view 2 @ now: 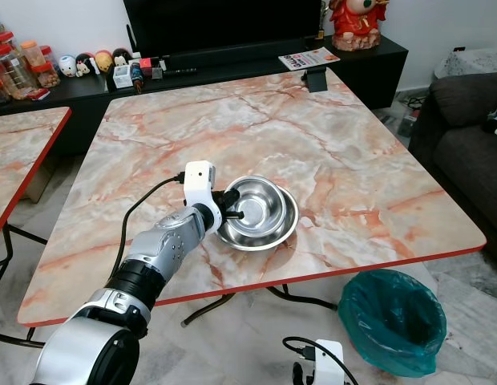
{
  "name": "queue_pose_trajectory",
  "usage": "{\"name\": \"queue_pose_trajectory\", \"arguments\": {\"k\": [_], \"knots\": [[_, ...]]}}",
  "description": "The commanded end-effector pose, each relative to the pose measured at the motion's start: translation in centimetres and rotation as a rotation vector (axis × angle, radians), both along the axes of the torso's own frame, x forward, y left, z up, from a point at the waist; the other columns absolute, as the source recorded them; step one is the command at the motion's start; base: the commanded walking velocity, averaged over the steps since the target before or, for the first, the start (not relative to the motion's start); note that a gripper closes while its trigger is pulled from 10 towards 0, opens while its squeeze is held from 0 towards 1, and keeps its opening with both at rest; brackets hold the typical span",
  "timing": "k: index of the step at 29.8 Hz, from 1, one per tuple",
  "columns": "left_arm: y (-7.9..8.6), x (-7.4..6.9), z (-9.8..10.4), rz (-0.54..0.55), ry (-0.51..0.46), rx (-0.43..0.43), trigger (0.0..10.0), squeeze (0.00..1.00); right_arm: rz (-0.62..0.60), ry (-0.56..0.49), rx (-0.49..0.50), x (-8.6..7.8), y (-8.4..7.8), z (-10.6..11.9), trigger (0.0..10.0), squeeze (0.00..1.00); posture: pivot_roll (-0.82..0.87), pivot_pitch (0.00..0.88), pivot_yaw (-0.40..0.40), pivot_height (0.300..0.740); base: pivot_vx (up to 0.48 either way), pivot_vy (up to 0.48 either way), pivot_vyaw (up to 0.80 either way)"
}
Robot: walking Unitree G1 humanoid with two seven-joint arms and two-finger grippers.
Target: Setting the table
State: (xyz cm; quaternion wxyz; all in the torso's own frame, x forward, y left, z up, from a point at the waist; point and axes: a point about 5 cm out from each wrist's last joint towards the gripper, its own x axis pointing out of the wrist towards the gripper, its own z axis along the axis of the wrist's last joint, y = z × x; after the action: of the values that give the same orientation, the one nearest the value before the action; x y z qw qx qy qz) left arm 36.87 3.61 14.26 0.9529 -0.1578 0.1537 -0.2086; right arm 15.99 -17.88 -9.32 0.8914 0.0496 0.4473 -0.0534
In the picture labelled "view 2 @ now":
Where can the orange lid snack jar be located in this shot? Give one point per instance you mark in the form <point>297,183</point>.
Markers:
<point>34,62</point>

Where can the small red box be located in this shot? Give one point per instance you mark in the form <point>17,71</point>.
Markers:
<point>145,65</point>

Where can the white lace cloth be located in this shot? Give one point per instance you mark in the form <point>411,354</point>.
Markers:
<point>473,62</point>

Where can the black antenna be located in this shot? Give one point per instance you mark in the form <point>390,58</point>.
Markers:
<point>129,40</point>

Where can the tall red lid jar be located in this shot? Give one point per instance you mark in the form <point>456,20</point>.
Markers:
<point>8,68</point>

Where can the white blue toy figure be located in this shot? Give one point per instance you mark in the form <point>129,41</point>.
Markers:
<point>66,66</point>

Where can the short red lid jar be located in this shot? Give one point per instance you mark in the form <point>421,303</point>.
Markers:
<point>0,92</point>

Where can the flat red packet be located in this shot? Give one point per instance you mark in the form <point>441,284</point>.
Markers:
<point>38,94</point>

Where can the black table clamp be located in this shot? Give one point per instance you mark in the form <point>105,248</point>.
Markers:
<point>319,80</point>

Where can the small white box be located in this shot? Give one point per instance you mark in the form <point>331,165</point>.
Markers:
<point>122,78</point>

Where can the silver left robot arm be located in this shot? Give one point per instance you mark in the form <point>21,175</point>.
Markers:
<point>160,245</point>

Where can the orange white magazine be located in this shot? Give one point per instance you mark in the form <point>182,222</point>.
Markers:
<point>309,58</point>

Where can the dark grey sofa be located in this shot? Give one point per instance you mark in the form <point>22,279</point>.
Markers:
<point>465,160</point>

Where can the small red lid nut jar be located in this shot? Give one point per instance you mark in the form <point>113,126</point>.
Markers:
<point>50,68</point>

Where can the yellow toy figure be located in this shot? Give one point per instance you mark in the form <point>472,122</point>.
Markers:
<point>103,61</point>

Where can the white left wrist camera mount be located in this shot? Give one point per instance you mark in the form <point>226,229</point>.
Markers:
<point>199,178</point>

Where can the marble folding table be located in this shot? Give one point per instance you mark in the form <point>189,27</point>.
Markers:
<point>24,144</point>
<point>240,120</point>

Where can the black television screen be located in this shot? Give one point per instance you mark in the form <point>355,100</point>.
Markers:
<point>224,24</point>

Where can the black white toy figure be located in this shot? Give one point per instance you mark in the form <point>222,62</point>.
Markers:
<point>85,64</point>

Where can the red gold figurine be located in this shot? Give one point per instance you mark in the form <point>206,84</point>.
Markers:
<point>357,28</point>

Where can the bin with green bag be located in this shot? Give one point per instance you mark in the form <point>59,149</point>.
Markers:
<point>393,321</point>

